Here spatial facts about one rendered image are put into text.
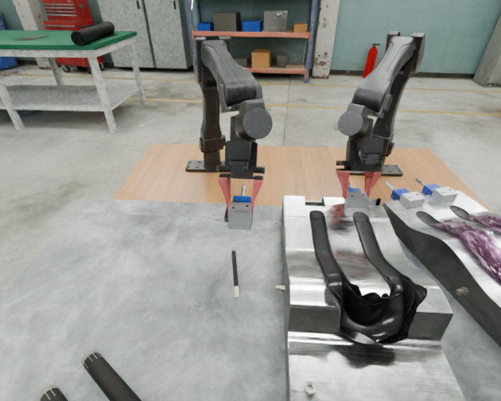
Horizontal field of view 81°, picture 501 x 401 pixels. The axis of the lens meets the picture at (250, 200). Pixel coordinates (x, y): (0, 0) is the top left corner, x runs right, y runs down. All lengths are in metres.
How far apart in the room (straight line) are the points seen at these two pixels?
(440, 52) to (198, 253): 6.14
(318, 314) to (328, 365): 0.08
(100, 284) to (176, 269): 0.17
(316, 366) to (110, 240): 0.60
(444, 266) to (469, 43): 6.06
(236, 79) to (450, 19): 5.98
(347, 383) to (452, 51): 6.34
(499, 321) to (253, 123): 0.59
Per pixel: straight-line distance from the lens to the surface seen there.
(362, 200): 0.80
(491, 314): 0.76
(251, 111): 0.55
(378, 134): 1.08
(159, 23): 6.19
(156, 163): 1.20
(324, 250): 0.68
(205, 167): 1.10
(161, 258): 0.79
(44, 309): 0.80
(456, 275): 0.79
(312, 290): 0.53
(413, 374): 0.60
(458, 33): 6.60
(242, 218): 0.64
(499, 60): 6.42
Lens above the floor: 1.35
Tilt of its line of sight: 36 degrees down
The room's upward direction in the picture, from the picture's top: straight up
